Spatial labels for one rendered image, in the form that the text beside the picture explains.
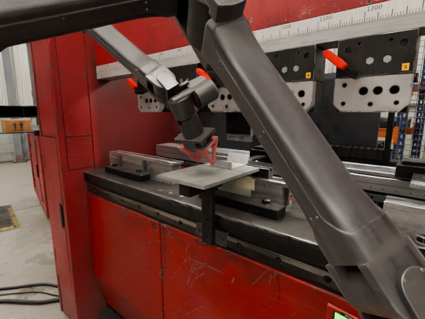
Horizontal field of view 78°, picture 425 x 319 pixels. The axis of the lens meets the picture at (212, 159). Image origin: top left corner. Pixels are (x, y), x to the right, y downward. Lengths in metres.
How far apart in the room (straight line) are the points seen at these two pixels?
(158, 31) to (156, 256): 0.87
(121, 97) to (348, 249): 1.43
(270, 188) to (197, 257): 0.34
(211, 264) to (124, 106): 1.03
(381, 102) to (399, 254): 0.44
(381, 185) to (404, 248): 0.70
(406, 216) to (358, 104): 0.27
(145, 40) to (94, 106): 0.49
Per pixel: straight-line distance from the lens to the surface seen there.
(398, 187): 0.99
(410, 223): 0.74
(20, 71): 7.84
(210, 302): 0.97
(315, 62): 0.74
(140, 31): 1.22
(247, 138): 0.86
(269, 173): 0.83
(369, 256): 0.28
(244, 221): 0.75
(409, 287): 0.30
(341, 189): 0.29
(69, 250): 1.59
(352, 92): 0.70
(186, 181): 0.66
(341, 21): 0.74
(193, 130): 0.67
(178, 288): 1.07
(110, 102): 1.54
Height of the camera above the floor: 1.17
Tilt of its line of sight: 10 degrees down
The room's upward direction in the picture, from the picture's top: straight up
